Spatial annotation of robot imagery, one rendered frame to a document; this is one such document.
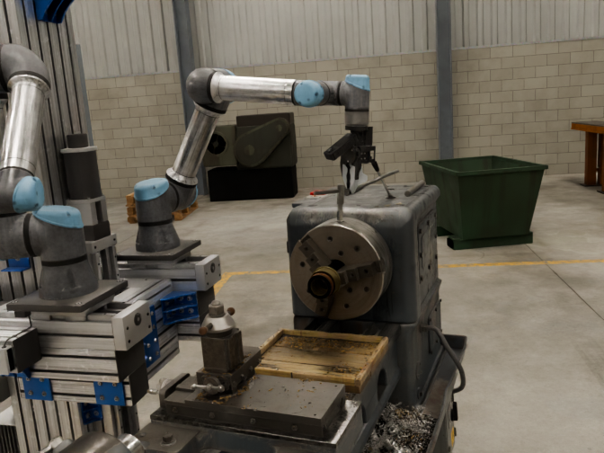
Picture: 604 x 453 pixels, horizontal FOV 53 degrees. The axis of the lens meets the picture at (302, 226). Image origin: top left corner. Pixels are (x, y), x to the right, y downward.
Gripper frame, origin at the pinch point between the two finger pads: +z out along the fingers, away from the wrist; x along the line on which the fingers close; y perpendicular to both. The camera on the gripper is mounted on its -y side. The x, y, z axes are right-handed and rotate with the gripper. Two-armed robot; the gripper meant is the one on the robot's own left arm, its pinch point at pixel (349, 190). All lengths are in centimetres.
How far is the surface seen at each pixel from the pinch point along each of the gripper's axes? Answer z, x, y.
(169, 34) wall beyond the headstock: -126, 1021, 324
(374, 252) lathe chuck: 17.4, -13.0, 0.3
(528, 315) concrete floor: 129, 108, 247
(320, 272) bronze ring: 22.3, -9.1, -16.9
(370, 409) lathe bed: 59, -29, -12
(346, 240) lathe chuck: 14.7, -5.7, -4.9
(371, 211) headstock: 8.8, 2.7, 11.6
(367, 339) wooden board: 43.1, -17.6, -5.1
